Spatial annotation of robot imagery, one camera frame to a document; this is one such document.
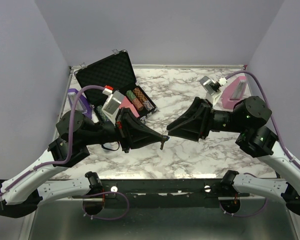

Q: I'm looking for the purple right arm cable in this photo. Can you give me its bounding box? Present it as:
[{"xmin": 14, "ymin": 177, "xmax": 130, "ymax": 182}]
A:
[{"xmin": 224, "ymin": 70, "xmax": 300, "ymax": 173}]

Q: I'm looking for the pink metronome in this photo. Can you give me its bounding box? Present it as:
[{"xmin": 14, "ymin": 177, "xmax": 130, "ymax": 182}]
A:
[{"xmin": 221, "ymin": 76, "xmax": 247, "ymax": 110}]

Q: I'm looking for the orange poker chip stack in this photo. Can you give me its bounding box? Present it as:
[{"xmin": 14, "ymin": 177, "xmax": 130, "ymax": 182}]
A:
[{"xmin": 132, "ymin": 87, "xmax": 148, "ymax": 103}]

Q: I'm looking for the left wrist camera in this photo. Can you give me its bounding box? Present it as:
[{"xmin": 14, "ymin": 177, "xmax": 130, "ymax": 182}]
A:
[{"xmin": 102, "ymin": 85, "xmax": 124, "ymax": 125}]

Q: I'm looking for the grey poker chip stack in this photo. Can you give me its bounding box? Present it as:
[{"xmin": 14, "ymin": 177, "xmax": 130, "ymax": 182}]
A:
[{"xmin": 142, "ymin": 100, "xmax": 155, "ymax": 111}]

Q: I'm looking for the pink playing card deck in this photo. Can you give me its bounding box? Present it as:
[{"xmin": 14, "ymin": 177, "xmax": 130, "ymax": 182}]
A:
[{"xmin": 119, "ymin": 96, "xmax": 140, "ymax": 118}]

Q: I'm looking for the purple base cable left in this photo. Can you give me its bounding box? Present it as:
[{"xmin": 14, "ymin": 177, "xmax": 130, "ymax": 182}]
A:
[{"xmin": 81, "ymin": 186, "xmax": 131, "ymax": 221}]

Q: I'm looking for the purple metronome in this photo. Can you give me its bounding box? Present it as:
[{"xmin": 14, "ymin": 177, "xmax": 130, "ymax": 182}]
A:
[{"xmin": 67, "ymin": 88, "xmax": 92, "ymax": 119}]

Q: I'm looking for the poker chip row left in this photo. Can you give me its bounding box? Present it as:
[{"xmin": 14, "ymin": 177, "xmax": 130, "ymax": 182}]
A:
[{"xmin": 96, "ymin": 105, "xmax": 109, "ymax": 122}]

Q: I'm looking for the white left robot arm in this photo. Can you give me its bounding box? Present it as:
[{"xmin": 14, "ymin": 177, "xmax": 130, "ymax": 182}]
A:
[{"xmin": 0, "ymin": 108, "xmax": 169, "ymax": 218}]

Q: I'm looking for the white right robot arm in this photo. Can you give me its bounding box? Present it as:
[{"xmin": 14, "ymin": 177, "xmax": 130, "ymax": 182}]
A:
[{"xmin": 166, "ymin": 96, "xmax": 300, "ymax": 216}]

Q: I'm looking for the green poker chip stack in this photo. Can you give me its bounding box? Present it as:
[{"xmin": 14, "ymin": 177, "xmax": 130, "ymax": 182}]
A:
[{"xmin": 126, "ymin": 90, "xmax": 137, "ymax": 102}]

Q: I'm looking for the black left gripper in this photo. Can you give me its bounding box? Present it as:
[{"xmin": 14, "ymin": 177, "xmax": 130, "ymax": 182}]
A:
[{"xmin": 81, "ymin": 106, "xmax": 164, "ymax": 153}]

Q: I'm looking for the black poker chip case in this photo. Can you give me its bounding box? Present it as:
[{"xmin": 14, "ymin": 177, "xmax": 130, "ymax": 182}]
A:
[{"xmin": 74, "ymin": 50, "xmax": 158, "ymax": 120}]

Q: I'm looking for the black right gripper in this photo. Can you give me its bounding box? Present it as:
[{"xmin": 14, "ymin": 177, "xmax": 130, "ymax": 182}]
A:
[{"xmin": 166, "ymin": 96, "xmax": 246, "ymax": 142}]

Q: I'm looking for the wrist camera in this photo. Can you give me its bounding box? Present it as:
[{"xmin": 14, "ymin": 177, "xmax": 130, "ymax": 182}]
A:
[
  {"xmin": 102, "ymin": 85, "xmax": 124, "ymax": 125},
  {"xmin": 199, "ymin": 76, "xmax": 228, "ymax": 107}
]

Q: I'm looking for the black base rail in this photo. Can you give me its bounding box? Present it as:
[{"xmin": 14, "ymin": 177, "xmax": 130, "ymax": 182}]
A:
[{"xmin": 82, "ymin": 171, "xmax": 251, "ymax": 210}]

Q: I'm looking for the brown poker chip stack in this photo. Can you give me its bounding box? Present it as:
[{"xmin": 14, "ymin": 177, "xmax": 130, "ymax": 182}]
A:
[{"xmin": 131, "ymin": 98, "xmax": 144, "ymax": 111}]

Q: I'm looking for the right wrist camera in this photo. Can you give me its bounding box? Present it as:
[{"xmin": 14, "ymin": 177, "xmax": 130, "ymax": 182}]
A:
[{"xmin": 199, "ymin": 76, "xmax": 228, "ymax": 107}]

